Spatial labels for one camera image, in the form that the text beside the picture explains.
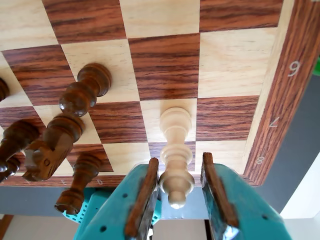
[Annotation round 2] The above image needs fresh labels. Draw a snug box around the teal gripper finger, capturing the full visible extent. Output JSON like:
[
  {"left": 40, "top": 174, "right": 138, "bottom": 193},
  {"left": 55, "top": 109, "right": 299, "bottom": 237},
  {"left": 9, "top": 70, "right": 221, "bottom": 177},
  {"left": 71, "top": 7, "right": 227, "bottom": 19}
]
[
  {"left": 201, "top": 152, "right": 293, "bottom": 240},
  {"left": 73, "top": 157, "right": 160, "bottom": 240}
]

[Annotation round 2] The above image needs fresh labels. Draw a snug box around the light wooden queen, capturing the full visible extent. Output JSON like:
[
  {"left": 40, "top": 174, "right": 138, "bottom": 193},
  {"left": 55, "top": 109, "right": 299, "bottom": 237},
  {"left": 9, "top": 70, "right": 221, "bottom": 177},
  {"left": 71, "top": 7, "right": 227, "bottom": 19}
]
[{"left": 158, "top": 107, "right": 196, "bottom": 210}]

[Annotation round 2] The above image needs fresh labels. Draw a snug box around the dark wooden rook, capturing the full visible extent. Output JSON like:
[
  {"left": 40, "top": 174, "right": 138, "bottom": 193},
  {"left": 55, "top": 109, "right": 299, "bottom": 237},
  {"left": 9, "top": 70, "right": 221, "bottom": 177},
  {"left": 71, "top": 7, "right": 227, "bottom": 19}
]
[
  {"left": 54, "top": 152, "right": 104, "bottom": 215},
  {"left": 0, "top": 155, "right": 21, "bottom": 183}
]

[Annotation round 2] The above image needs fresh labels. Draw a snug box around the grey table mat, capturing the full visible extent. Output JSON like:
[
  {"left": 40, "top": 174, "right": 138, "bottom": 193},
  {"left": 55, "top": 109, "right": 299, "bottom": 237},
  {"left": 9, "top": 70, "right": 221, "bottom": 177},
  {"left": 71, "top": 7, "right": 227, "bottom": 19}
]
[{"left": 0, "top": 72, "right": 320, "bottom": 221}]

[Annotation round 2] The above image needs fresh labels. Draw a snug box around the dark wooden knight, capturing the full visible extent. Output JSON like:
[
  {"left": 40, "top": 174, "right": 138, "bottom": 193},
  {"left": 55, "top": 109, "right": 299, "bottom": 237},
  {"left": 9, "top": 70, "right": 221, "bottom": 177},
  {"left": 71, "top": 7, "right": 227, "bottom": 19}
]
[{"left": 21, "top": 113, "right": 86, "bottom": 183}]

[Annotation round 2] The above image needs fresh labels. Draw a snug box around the dark wooden queen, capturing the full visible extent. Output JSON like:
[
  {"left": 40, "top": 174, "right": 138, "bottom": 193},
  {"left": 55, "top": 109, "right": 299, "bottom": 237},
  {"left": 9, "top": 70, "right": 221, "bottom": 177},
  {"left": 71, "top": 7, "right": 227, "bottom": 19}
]
[{"left": 0, "top": 119, "right": 41, "bottom": 176}]

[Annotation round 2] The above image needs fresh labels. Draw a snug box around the dark wooden pawn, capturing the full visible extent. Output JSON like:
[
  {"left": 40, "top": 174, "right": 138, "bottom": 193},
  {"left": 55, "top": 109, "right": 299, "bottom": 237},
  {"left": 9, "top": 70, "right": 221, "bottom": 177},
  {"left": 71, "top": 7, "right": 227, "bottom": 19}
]
[
  {"left": 0, "top": 77, "right": 11, "bottom": 103},
  {"left": 58, "top": 62, "right": 113, "bottom": 118}
]

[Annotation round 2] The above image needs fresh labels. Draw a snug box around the wooden chessboard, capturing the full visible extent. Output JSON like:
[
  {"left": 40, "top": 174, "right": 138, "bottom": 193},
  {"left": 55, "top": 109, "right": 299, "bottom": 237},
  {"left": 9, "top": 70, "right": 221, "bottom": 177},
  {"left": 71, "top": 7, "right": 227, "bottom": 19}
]
[{"left": 0, "top": 0, "right": 320, "bottom": 188}]

